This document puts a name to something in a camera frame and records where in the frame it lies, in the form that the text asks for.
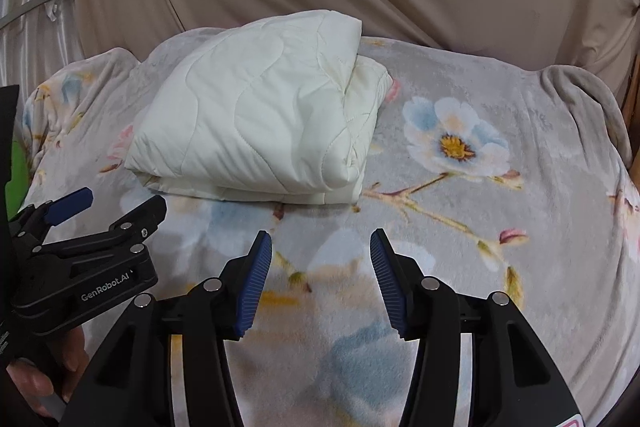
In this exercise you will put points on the person's left hand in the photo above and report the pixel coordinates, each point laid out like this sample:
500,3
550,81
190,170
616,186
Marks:
75,349

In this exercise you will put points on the white quilted blanket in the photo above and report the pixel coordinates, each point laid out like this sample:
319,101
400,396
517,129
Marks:
250,117

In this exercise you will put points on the green cloth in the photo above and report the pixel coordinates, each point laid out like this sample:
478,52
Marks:
19,174

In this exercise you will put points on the grey floral fleece blanket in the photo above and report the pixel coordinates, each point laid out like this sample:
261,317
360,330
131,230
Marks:
450,217

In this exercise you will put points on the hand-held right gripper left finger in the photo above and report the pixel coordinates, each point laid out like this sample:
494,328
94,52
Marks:
255,278

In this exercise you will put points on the silver sheer curtain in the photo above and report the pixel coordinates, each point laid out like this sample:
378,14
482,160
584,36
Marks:
40,47

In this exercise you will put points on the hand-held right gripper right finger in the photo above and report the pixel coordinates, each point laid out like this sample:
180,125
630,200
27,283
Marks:
387,283

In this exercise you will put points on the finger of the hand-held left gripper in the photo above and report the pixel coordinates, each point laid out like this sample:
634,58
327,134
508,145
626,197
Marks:
70,203
135,219

